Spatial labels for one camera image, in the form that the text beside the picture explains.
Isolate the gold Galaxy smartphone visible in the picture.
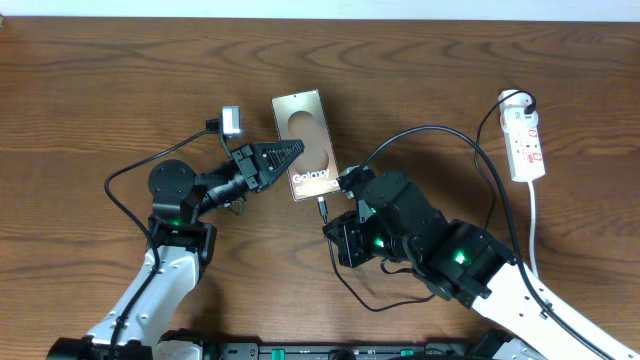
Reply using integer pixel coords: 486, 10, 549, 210
272, 90, 339, 201

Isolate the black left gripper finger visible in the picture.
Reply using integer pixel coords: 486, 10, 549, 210
250, 140, 305, 175
259, 167, 287, 190

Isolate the black USB charging cable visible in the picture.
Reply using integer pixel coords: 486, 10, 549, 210
316, 90, 538, 313

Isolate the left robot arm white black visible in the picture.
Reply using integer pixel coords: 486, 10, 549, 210
47, 140, 304, 359

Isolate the black left camera cable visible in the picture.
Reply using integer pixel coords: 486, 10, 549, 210
103, 117, 224, 360

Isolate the white power strip cord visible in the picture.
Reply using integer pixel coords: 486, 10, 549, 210
526, 180, 540, 279

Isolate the white red power strip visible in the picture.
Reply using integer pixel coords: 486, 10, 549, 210
498, 89, 546, 183

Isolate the black right camera cable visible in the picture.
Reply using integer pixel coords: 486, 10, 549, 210
359, 124, 616, 360

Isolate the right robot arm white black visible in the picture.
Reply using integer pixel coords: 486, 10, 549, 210
323, 170, 639, 359

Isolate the black camera cable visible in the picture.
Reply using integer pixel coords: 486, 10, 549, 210
359, 124, 616, 360
103, 117, 224, 360

